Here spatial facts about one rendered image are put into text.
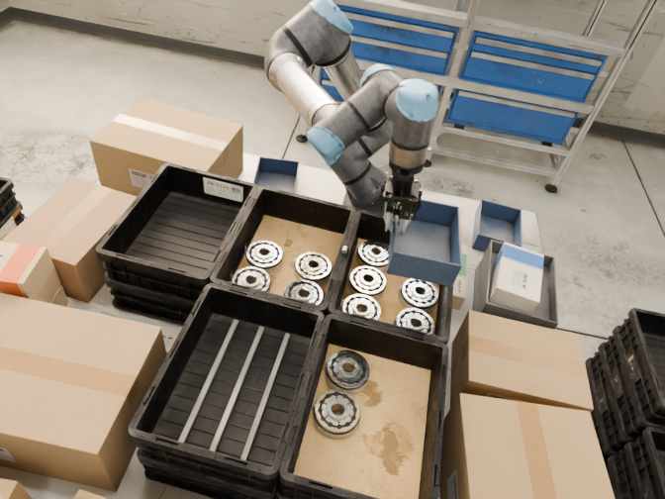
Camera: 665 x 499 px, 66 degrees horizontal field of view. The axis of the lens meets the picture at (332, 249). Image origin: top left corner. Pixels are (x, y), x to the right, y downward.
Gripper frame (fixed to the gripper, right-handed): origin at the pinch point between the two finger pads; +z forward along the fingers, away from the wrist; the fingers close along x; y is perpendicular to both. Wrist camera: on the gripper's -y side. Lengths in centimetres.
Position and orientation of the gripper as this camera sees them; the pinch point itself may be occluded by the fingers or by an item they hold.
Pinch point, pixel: (395, 227)
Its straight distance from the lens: 117.8
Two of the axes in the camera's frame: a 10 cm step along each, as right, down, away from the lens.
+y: -1.9, 6.9, -7.0
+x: 9.8, 1.6, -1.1
